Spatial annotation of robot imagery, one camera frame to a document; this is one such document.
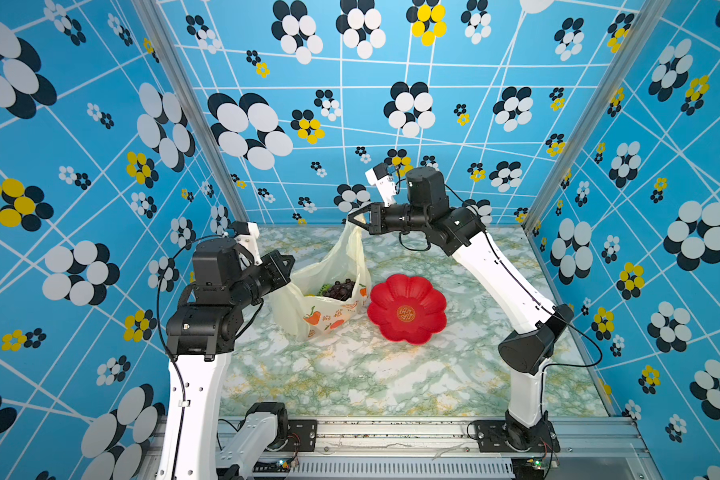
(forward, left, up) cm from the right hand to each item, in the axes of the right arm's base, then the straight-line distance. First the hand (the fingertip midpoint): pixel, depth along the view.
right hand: (351, 218), depth 67 cm
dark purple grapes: (-2, +5, -27) cm, 28 cm away
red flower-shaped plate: (-1, -16, -40) cm, 43 cm away
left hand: (-10, +11, -2) cm, 15 cm away
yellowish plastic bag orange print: (-15, +13, -12) cm, 23 cm away
